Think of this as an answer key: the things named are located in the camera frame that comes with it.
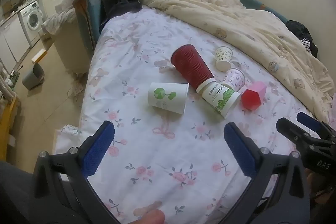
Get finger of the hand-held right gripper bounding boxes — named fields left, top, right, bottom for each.
left=276, top=117, right=320, bottom=147
left=297, top=111, right=336, bottom=141

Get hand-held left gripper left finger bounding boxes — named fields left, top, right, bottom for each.
left=31, top=120, right=122, bottom=224

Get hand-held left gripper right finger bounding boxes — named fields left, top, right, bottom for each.
left=223, top=122, right=311, bottom=224

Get pink hexagonal plastic cup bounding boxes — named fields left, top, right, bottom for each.
left=241, top=81, right=267, bottom=111

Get white cup green leaf label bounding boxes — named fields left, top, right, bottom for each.
left=196, top=78, right=242, bottom=119

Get white cup pink prints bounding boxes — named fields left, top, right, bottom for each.
left=223, top=68, right=246, bottom=92

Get white cup green tree print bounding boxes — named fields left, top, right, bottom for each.
left=147, top=82, right=190, bottom=116

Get white cup small dark prints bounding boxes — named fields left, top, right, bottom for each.
left=215, top=46, right=234, bottom=72

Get red ribbed paper cup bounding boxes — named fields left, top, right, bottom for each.
left=170, top=44, right=214, bottom=90

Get person's left hand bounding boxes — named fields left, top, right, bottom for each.
left=131, top=209, right=166, bottom=224

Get floral white bed sheet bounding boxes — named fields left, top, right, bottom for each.
left=78, top=4, right=332, bottom=224

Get dark clothes with striped cloth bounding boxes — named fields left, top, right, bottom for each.
left=286, top=20, right=319, bottom=57

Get grey trash bin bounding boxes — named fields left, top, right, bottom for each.
left=21, top=62, right=45, bottom=90

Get cream bear print quilt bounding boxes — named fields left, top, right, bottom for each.
left=139, top=0, right=336, bottom=123

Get small cardboard box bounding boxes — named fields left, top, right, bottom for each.
left=31, top=49, right=49, bottom=63

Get cream sofa with floral cloth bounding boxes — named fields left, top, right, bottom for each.
left=41, top=7, right=93, bottom=74

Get teal bed headboard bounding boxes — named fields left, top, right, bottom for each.
left=237, top=0, right=290, bottom=23

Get white kitchen cabinet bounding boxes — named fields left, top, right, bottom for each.
left=0, top=13, right=31, bottom=67

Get white washing machine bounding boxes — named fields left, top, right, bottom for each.
left=18, top=0, right=45, bottom=47

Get yellow frame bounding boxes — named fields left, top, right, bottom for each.
left=0, top=96, right=22, bottom=146

